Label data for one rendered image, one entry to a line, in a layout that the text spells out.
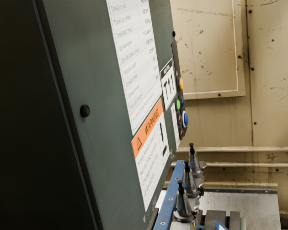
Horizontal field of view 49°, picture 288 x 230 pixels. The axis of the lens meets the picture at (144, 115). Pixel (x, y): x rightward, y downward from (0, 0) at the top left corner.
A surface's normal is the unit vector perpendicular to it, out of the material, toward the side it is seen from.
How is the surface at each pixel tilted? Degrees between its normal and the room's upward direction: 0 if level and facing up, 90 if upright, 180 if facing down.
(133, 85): 90
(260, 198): 25
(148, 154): 90
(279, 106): 89
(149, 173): 90
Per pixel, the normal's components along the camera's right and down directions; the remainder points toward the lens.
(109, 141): 0.95, -0.04
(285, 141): -0.27, 0.39
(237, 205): -0.26, -0.68
